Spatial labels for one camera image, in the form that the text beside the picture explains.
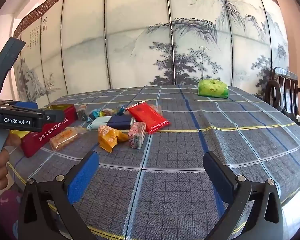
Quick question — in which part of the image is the purple patterned clothing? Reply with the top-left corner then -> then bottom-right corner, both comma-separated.
0,191 -> 23,240

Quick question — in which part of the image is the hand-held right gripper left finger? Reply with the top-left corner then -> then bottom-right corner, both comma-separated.
17,151 -> 100,240

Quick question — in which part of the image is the green snack packet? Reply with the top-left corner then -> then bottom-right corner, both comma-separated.
197,79 -> 228,98

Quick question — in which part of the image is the pink snack packet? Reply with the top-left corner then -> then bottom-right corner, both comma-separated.
128,122 -> 147,150

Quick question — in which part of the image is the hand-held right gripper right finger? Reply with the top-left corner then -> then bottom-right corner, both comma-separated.
202,151 -> 284,240

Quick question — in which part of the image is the red foil snack packet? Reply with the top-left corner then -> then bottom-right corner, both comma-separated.
125,102 -> 170,134

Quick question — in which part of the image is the clear fried twist packet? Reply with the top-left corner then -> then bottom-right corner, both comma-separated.
49,127 -> 87,151

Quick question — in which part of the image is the red tin box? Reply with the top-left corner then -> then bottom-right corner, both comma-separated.
9,104 -> 78,158

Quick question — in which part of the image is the painted folding screen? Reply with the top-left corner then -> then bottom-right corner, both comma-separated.
14,0 -> 289,100

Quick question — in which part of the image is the teal candy packet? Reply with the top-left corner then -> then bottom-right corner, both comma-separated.
89,109 -> 102,121

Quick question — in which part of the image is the orange snack packet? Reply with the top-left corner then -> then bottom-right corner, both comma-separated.
97,125 -> 129,153

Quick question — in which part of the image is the navy blue snack packet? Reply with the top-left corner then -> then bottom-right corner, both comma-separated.
106,115 -> 134,130

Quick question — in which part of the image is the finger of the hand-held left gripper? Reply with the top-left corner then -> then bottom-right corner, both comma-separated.
41,109 -> 65,132
2,100 -> 38,111

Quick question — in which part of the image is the clear dark cake packet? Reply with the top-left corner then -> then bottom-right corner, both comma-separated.
75,104 -> 88,121

